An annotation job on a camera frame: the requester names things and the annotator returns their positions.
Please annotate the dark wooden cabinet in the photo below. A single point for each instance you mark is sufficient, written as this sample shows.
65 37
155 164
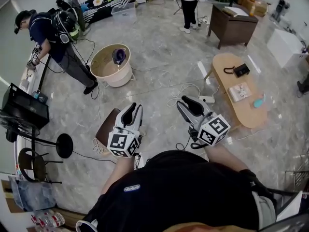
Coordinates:
229 30

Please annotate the person's right forearm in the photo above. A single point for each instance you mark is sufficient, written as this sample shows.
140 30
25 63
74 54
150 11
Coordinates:
224 156

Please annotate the clear storage box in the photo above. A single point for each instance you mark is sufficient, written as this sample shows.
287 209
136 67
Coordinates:
123 13

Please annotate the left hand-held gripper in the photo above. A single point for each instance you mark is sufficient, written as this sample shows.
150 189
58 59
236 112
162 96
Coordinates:
118 141

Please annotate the brown cardboard box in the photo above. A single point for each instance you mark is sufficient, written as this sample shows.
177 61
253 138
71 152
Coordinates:
259 7

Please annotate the flattened cardboard sheet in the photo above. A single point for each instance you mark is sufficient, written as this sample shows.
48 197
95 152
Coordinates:
12 205

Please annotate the wooden slat bench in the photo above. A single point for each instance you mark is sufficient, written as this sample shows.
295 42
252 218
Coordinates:
70 216

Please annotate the white power strip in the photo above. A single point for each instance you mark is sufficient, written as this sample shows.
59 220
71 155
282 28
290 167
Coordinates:
207 98

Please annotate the plastic-wrapped bundle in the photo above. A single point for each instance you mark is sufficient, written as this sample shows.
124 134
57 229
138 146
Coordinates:
33 194

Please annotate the purple round container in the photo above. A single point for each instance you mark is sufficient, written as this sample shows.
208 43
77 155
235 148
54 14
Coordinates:
118 55

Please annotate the black floor fan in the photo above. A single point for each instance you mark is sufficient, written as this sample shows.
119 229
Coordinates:
64 146

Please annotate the black white striped couch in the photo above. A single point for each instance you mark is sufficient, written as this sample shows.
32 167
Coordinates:
101 8

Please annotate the person's black t-shirt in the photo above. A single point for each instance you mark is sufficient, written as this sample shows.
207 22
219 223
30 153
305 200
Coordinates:
181 190

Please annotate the steel frame sink table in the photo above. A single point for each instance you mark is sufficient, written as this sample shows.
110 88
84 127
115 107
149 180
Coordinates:
300 176

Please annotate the brown seat wooden chair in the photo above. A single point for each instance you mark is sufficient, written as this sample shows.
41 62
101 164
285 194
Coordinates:
106 127

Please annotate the dark wicker chair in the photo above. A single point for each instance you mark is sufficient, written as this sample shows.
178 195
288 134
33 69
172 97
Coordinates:
38 168

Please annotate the yellow bottle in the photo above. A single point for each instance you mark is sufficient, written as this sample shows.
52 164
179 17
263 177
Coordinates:
252 11

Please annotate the black glass cabinet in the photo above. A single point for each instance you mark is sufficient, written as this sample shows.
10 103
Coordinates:
24 105

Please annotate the large clear water jug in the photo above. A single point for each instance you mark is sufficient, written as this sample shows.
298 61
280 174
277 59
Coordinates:
51 220

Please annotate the beige round tub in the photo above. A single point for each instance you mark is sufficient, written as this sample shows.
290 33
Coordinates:
106 77

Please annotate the magazine with cover photos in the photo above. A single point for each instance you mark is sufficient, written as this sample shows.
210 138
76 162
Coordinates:
239 92

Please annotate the teal spray bottle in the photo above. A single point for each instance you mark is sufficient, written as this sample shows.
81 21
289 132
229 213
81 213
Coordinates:
258 103

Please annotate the light wooden oval table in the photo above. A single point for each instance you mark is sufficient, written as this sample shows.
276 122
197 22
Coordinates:
243 115

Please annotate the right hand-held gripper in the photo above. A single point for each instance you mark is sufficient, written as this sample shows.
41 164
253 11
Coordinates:
214 129

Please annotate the person's left forearm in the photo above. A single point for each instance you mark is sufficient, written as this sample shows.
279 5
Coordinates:
120 173

